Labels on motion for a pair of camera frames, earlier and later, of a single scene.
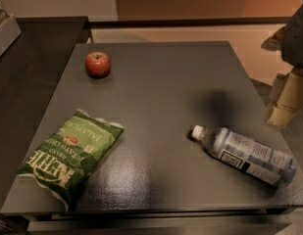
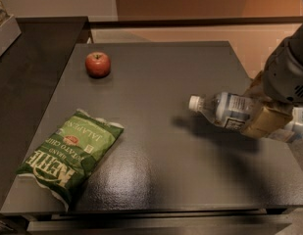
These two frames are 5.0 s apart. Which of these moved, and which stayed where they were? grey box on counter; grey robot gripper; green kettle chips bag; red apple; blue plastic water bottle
Moved: grey robot gripper; blue plastic water bottle
Stayed: grey box on counter; red apple; green kettle chips bag
